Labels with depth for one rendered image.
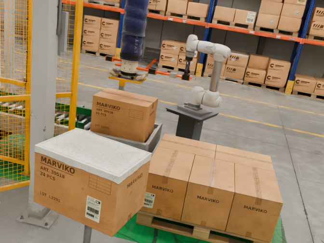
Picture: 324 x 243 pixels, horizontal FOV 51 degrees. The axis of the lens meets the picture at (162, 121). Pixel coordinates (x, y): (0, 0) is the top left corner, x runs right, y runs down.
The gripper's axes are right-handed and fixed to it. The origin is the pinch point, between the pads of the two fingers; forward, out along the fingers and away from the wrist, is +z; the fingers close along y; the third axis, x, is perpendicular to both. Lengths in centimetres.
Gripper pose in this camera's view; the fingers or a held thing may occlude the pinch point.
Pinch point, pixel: (185, 76)
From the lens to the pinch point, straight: 346.8
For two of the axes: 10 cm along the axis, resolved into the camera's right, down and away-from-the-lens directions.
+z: -1.5, 9.3, 3.3
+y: -1.9, 3.0, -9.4
